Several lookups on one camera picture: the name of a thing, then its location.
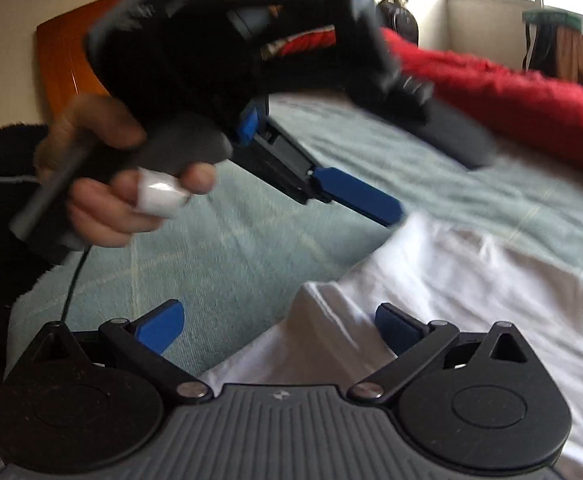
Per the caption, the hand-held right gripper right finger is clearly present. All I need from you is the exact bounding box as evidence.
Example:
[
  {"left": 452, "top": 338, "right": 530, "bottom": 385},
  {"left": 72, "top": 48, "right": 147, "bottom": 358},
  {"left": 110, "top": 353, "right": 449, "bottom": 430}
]
[{"left": 348, "top": 302, "right": 543, "bottom": 406}]

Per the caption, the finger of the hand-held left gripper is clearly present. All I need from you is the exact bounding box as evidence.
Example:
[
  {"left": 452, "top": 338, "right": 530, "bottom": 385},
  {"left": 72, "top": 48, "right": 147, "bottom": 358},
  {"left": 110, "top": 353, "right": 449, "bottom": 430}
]
[
  {"left": 355, "top": 76, "right": 498, "bottom": 171},
  {"left": 230, "top": 119, "right": 405, "bottom": 229}
]

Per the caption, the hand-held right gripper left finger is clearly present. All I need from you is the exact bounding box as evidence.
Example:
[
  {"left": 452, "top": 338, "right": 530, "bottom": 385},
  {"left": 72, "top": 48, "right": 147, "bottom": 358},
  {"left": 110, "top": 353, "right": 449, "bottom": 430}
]
[{"left": 31, "top": 300, "right": 215, "bottom": 405}]

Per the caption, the white printed shirt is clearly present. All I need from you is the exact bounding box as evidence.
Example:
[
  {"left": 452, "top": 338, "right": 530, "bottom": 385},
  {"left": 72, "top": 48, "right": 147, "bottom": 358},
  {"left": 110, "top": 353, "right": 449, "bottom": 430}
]
[{"left": 198, "top": 212, "right": 583, "bottom": 476}]

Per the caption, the person's left forearm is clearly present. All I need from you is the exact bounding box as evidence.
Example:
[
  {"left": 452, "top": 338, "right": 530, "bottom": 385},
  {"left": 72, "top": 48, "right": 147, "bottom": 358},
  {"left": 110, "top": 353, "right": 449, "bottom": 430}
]
[{"left": 0, "top": 122, "right": 74, "bottom": 421}]

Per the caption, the person's left hand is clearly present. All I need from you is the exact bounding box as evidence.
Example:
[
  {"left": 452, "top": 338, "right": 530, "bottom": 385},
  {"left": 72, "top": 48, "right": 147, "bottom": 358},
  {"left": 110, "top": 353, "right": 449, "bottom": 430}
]
[{"left": 36, "top": 94, "right": 218, "bottom": 249}]

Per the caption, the red duvet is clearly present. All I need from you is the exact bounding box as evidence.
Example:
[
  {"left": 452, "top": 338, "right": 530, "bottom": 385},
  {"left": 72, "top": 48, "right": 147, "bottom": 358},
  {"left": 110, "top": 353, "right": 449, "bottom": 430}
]
[{"left": 266, "top": 27, "right": 583, "bottom": 181}]

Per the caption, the green plaid blanket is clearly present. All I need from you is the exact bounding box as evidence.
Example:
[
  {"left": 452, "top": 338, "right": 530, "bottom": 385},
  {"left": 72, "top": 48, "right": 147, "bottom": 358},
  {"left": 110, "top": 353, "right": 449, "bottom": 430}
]
[{"left": 8, "top": 87, "right": 583, "bottom": 376}]

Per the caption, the wooden headboard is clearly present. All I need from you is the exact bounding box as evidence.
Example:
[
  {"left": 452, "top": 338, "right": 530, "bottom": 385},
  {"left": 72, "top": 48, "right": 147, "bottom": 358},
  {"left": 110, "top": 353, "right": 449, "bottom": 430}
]
[{"left": 36, "top": 0, "right": 352, "bottom": 107}]

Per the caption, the black hanging cloth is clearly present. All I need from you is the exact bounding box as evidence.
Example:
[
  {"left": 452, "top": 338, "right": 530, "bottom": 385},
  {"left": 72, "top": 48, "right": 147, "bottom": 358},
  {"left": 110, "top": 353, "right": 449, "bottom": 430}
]
[{"left": 524, "top": 22, "right": 559, "bottom": 73}]

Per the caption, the black backpack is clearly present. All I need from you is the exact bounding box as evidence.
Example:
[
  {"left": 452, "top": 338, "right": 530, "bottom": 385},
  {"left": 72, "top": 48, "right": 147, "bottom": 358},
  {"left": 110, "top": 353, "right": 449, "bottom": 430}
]
[{"left": 376, "top": 0, "right": 419, "bottom": 43}]

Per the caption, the orange towel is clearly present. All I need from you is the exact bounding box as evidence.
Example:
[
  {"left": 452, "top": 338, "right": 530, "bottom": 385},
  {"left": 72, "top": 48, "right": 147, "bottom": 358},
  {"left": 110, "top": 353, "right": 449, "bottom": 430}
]
[{"left": 556, "top": 27, "right": 583, "bottom": 81}]

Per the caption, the black cable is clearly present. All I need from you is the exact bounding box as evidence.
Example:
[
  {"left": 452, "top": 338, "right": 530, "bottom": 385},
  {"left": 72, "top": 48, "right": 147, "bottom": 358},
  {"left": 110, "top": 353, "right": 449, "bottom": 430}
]
[{"left": 59, "top": 246, "right": 93, "bottom": 327}]

